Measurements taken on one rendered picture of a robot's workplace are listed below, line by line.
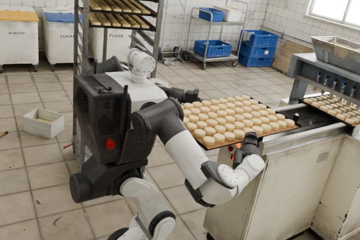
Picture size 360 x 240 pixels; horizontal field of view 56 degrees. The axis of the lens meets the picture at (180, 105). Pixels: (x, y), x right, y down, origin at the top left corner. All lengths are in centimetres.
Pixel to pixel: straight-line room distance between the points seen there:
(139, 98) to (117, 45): 393
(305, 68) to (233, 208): 109
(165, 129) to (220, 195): 26
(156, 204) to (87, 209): 101
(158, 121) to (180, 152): 12
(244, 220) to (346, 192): 72
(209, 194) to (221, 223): 115
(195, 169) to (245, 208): 100
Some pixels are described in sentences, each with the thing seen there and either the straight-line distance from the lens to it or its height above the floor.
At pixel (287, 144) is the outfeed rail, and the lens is 186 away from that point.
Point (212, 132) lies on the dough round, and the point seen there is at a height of 102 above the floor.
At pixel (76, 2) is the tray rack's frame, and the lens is 271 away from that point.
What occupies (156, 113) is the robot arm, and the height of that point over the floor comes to 122.
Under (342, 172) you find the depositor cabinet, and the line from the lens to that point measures 237.
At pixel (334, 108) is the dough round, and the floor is 91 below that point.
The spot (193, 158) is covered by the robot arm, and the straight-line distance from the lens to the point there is 102.
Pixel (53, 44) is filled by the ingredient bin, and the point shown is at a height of 39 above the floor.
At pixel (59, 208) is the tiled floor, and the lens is 256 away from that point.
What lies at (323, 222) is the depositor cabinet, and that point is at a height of 20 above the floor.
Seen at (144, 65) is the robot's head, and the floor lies 132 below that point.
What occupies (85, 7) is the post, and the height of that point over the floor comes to 134.
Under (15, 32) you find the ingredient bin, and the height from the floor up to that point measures 55.
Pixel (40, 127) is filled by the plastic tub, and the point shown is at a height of 10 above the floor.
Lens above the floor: 168
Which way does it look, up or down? 23 degrees down
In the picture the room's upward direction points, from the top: 9 degrees clockwise
